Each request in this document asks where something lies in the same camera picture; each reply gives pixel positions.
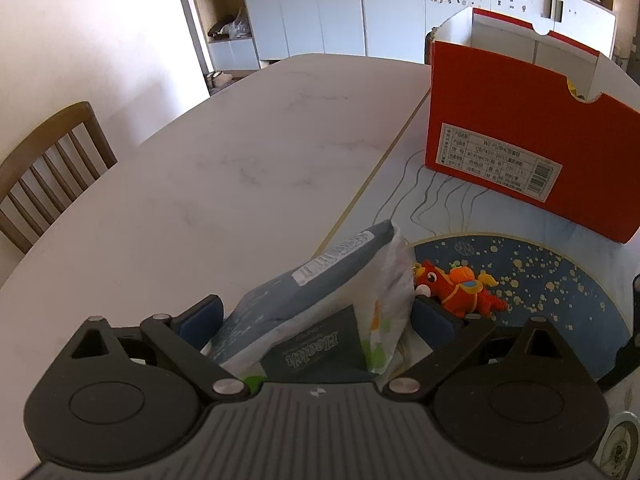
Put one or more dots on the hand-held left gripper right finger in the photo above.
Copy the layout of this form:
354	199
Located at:
435	325

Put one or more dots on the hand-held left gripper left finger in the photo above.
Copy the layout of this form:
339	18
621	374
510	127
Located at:
200	317

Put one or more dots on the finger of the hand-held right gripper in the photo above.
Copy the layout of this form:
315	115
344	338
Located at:
622	361

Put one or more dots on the white and green plastic packet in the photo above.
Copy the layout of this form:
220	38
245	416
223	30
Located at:
320	290

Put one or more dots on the red cardboard box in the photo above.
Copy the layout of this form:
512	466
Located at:
500	105

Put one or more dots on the orange plush toy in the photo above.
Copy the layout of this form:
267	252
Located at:
460	290

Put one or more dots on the round patterned dish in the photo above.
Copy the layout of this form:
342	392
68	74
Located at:
617	450

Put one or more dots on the brown wooden chair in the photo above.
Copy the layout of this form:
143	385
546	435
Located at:
75	120

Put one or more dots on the small metal bowl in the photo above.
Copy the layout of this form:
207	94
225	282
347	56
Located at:
217	80

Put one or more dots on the dark bundled items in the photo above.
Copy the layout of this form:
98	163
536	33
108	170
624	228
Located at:
225	27

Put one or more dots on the white wall cabinet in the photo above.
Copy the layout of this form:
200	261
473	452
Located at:
330	15

